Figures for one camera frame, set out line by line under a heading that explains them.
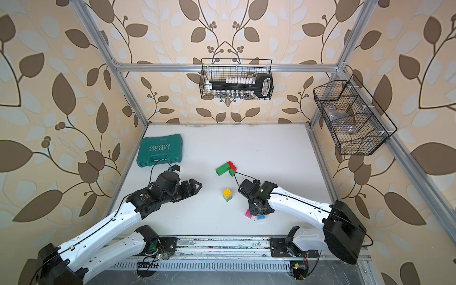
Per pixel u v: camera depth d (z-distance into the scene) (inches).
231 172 37.7
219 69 35.9
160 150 40.1
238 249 29.6
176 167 29.1
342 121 27.4
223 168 38.0
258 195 23.4
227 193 32.5
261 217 31.0
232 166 38.8
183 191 27.3
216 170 38.2
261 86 33.2
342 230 16.1
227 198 33.1
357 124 28.9
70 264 15.8
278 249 28.9
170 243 29.7
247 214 32.3
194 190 27.8
